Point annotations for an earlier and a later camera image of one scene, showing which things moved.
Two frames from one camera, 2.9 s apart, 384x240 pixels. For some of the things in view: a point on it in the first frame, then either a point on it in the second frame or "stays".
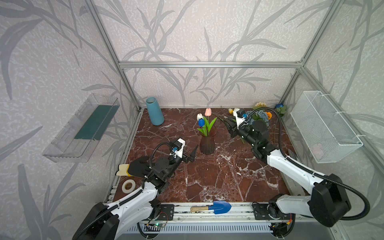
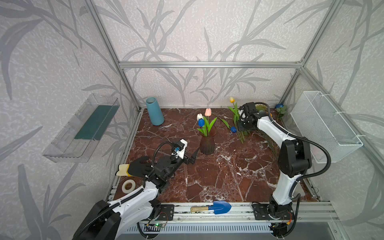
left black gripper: (190, 158) stays
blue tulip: (201, 123) stays
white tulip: (199, 116) stays
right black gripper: (232, 129) → (239, 126)
